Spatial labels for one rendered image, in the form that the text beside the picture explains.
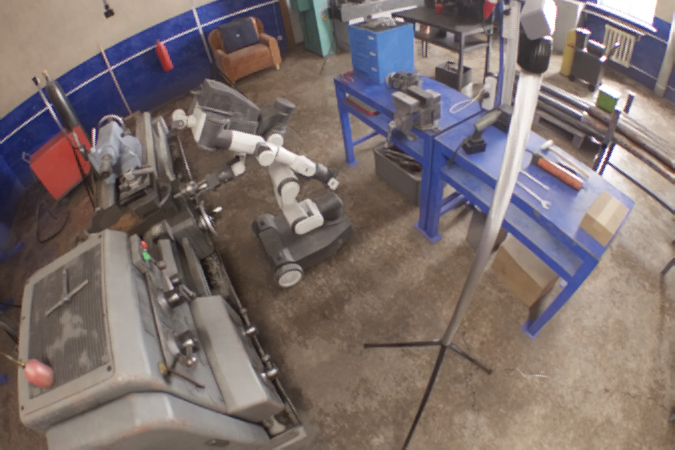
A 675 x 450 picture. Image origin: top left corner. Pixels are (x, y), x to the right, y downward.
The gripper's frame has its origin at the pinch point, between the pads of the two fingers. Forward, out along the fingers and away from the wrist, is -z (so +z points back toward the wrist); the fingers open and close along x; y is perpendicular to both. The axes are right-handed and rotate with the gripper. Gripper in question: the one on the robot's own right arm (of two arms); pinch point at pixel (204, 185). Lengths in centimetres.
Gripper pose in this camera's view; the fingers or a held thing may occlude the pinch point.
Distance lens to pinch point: 194.7
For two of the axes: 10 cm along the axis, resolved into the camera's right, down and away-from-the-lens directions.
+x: -5.0, -8.6, 1.1
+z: 8.4, -4.5, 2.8
